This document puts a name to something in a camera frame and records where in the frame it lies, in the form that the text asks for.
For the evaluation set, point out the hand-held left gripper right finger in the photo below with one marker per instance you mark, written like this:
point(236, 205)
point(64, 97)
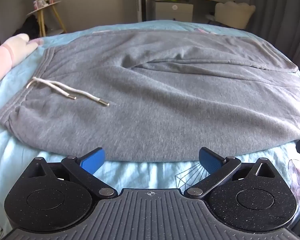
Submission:
point(211, 161)

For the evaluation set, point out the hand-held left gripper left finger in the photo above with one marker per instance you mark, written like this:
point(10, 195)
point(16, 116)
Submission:
point(93, 161)

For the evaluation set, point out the round side table yellow legs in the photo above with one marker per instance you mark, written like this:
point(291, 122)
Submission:
point(48, 5)

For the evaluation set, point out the white tall standing unit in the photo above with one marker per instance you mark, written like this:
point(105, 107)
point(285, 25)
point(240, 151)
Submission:
point(140, 0)

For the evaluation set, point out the grey pants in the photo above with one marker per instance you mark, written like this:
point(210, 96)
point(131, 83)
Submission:
point(152, 92)

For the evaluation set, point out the white bedside cabinet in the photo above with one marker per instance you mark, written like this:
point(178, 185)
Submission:
point(170, 11)

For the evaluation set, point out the light blue printed bedsheet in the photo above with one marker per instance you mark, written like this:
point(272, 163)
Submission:
point(140, 172)

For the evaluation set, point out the black bag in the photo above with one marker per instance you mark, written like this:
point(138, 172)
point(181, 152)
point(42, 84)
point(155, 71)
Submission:
point(31, 26)

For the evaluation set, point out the white shell-shaped chair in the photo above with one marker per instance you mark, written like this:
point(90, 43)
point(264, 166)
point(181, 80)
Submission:
point(233, 15)

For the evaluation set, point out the grey curtain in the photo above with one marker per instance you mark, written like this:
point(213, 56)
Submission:
point(280, 10)

